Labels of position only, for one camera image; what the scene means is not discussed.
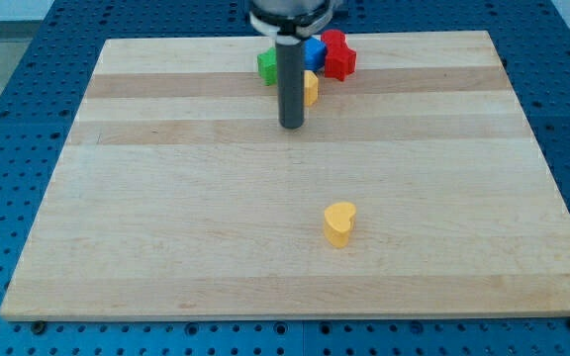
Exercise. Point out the light wooden board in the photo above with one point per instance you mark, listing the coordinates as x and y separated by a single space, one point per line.
178 196

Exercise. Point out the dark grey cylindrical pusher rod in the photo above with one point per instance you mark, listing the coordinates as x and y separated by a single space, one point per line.
290 81

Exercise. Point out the green block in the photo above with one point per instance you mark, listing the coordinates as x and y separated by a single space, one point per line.
267 66

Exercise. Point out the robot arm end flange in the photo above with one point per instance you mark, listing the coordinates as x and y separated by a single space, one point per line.
295 19

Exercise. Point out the red block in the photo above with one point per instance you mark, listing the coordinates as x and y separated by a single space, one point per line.
340 60

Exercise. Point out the blue block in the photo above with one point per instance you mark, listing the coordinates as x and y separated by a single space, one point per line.
315 54

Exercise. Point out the yellow block behind rod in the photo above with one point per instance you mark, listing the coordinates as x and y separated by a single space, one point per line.
311 88

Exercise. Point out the yellow heart block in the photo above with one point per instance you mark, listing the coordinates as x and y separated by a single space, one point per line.
339 222

